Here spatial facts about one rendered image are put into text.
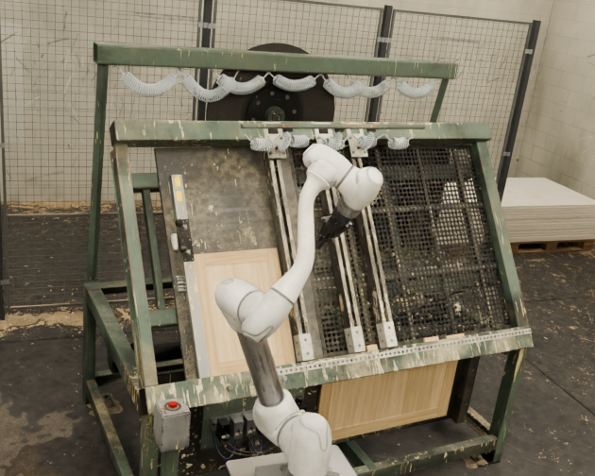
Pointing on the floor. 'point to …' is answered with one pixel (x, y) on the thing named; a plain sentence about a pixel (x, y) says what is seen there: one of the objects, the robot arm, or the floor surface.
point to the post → (169, 463)
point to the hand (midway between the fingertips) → (321, 240)
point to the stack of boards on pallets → (549, 216)
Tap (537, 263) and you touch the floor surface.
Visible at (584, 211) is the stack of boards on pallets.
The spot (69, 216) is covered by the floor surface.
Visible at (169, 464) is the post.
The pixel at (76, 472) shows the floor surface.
